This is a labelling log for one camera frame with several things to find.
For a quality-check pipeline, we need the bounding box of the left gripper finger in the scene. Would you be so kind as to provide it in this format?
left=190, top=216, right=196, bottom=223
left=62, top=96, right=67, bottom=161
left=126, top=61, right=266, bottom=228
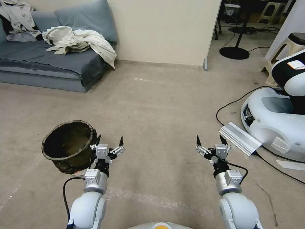
left=109, top=136, right=126, bottom=158
left=90, top=135, right=101, bottom=151

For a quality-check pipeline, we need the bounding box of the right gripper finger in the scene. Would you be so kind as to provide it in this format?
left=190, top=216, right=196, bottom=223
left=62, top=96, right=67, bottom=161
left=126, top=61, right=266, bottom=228
left=195, top=135, right=211, bottom=157
left=219, top=135, right=232, bottom=152

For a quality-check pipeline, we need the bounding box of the dark fabric trash can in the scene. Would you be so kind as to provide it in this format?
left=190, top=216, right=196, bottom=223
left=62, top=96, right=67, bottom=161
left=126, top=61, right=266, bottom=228
left=42, top=120, right=98, bottom=174

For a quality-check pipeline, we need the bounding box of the black round-base floor stand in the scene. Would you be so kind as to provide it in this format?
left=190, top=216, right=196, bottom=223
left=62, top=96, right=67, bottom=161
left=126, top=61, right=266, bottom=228
left=219, top=0, right=253, bottom=60

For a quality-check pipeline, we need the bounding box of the silver ribbed aluminium box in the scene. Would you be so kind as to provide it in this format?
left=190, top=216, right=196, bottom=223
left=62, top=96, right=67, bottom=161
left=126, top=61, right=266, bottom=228
left=219, top=121, right=262, bottom=157

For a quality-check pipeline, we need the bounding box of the white wheeled robot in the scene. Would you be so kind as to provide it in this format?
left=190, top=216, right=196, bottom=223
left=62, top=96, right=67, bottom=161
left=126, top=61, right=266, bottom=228
left=241, top=49, right=305, bottom=164

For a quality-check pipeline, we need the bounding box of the white tape strip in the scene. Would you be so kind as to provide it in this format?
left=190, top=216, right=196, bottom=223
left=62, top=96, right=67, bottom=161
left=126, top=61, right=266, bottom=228
left=276, top=159, right=305, bottom=171

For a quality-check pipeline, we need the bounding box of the white robot front shell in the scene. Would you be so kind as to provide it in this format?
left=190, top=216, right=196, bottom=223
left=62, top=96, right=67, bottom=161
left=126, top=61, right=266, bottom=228
left=126, top=222, right=189, bottom=229

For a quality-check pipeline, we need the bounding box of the beige stool with black seat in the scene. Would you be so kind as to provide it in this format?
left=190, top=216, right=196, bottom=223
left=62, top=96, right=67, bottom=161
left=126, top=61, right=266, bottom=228
left=261, top=32, right=305, bottom=87

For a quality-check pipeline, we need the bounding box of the grey-blue sofa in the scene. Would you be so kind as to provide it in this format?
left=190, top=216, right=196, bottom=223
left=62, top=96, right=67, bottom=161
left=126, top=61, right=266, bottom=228
left=0, top=10, right=118, bottom=94

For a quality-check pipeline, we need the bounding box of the beige crumpled garment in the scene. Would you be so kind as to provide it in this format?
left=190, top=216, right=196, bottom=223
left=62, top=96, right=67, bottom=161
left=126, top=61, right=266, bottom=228
left=42, top=25, right=117, bottom=70

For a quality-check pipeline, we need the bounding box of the flat black round base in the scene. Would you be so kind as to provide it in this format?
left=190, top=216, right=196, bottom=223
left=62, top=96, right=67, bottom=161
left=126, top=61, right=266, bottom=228
left=228, top=26, right=256, bottom=35

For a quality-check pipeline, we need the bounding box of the black office chair leg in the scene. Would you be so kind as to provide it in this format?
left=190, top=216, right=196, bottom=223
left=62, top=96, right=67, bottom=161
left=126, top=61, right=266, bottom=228
left=214, top=19, right=223, bottom=41

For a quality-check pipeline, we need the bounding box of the large grey-blue cushion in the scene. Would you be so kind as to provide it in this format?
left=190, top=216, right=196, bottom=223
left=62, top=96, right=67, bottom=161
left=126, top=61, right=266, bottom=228
left=54, top=0, right=118, bottom=43

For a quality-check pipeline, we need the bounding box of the small grey-blue cushion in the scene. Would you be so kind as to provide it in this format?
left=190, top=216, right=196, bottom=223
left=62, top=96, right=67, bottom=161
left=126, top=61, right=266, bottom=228
left=31, top=10, right=61, bottom=33

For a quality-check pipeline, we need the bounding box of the beige plastic stool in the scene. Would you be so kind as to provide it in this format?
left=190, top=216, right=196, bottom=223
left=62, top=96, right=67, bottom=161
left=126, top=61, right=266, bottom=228
left=258, top=1, right=286, bottom=24

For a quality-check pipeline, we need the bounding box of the pale grey crumpled shirt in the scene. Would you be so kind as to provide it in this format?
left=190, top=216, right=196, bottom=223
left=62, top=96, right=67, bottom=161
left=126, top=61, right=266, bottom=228
left=0, top=0, right=42, bottom=42

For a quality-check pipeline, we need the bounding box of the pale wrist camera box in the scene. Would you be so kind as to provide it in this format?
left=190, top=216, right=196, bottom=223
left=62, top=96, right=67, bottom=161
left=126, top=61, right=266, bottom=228
left=96, top=144, right=109, bottom=159
left=214, top=143, right=228, bottom=158

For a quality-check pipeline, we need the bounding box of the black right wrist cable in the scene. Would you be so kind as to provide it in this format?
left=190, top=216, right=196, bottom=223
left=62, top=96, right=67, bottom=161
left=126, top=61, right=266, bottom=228
left=220, top=160, right=248, bottom=185

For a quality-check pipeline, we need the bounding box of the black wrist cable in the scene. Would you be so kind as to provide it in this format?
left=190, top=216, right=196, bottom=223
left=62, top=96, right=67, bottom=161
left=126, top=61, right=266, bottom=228
left=63, top=177, right=86, bottom=221
left=220, top=160, right=248, bottom=185

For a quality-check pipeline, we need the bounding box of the black looping floor cable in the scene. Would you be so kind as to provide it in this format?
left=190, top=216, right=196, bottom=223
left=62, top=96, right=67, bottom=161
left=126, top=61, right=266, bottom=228
left=216, top=86, right=271, bottom=126

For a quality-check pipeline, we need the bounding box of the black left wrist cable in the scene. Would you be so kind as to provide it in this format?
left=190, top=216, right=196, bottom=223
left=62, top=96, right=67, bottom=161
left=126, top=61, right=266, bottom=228
left=63, top=177, right=86, bottom=221

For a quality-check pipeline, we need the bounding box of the black cable from silver box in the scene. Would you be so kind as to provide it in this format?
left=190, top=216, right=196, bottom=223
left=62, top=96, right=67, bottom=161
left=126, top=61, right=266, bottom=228
left=254, top=152, right=305, bottom=184

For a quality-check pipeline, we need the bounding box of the black stand power cable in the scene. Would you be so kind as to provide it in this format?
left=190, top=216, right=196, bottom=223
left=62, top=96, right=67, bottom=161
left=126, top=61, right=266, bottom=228
left=247, top=46, right=272, bottom=52

